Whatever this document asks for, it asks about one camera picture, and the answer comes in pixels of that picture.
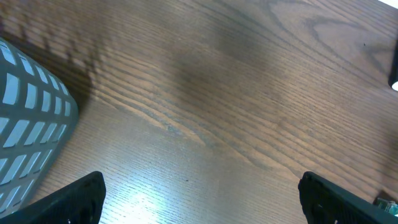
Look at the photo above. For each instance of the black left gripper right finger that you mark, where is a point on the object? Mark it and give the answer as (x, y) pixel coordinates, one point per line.
(325, 202)

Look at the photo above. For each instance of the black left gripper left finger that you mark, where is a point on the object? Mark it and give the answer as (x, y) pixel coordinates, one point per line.
(79, 202)

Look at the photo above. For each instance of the dark green square packet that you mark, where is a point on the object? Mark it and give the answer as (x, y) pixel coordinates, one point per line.
(386, 202)

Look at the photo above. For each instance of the white barcode scanner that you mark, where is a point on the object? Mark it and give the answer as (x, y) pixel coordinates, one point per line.
(393, 77)

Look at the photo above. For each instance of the grey plastic mesh basket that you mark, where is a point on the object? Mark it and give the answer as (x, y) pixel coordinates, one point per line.
(38, 115)

